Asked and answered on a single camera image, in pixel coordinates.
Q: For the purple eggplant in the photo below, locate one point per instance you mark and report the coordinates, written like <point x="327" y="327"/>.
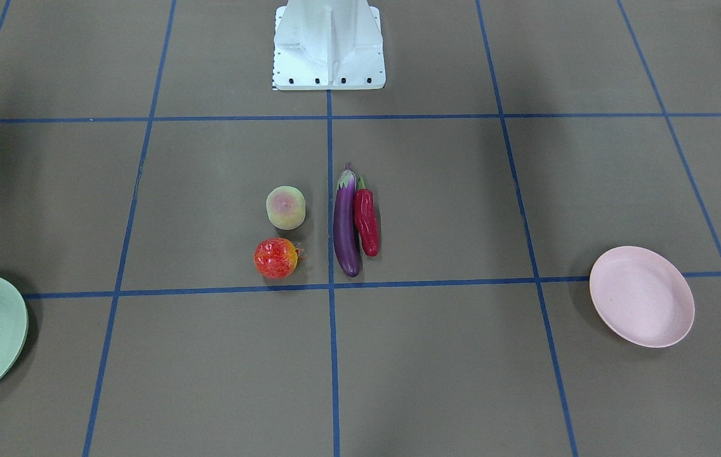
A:
<point x="344" y="239"/>

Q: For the pink plate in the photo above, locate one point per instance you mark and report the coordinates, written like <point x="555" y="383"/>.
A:
<point x="642" y="297"/>

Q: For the green pink peach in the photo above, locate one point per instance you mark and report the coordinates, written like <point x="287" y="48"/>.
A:
<point x="286" y="207"/>

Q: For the red yellow pomegranate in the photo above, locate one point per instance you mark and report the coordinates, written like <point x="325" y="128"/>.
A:
<point x="276" y="258"/>

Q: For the red chili pepper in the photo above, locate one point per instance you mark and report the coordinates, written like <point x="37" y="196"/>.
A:
<point x="365" y="219"/>

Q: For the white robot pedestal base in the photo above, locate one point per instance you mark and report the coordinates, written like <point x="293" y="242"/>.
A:
<point x="328" y="45"/>

